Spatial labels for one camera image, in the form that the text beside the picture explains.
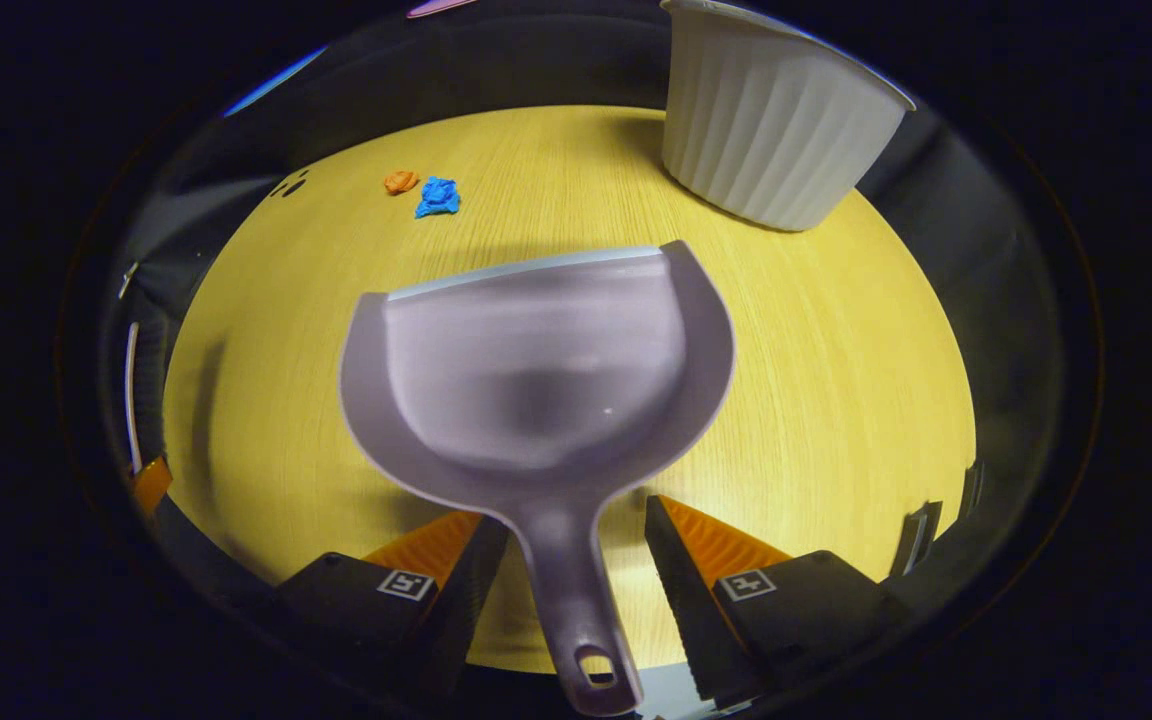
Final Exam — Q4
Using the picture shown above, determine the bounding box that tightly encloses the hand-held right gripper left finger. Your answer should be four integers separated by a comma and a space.
271, 510, 512, 701

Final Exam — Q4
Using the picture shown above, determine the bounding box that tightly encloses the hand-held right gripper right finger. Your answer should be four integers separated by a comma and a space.
644, 493, 912, 706

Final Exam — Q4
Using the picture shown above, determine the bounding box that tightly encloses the light purple dustpan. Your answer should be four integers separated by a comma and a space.
339, 240, 737, 718

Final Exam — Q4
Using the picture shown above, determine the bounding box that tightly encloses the blue paper trash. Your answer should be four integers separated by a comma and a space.
414, 176, 462, 220

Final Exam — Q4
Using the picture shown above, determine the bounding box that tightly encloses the white ribbed garbage bin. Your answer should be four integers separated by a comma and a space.
660, 0, 917, 233

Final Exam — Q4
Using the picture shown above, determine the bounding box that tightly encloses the yellow wooden desktop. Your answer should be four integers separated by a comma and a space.
162, 105, 977, 673

